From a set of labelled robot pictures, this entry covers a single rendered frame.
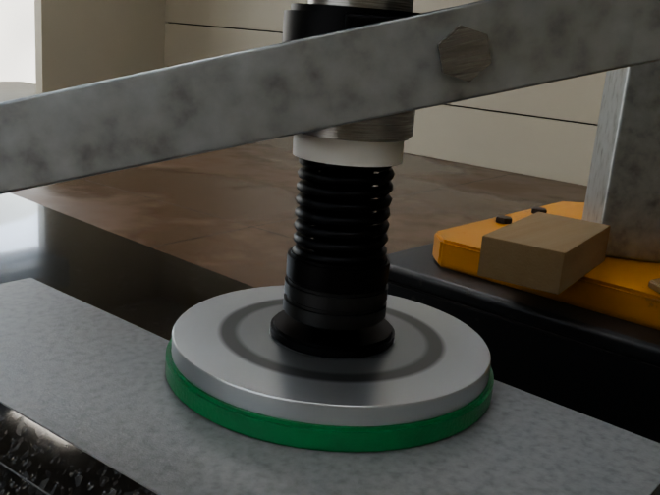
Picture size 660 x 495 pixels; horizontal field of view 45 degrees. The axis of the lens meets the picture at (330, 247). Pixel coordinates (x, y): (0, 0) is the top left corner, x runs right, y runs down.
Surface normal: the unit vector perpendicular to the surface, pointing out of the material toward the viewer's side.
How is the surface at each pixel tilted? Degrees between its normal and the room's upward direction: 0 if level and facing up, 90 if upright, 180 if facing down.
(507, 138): 90
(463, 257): 90
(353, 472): 0
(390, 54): 90
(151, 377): 0
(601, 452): 0
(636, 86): 90
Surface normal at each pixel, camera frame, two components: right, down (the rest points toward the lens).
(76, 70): 0.79, 0.22
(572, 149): -0.61, 0.16
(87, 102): 0.00, 0.26
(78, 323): 0.08, -0.96
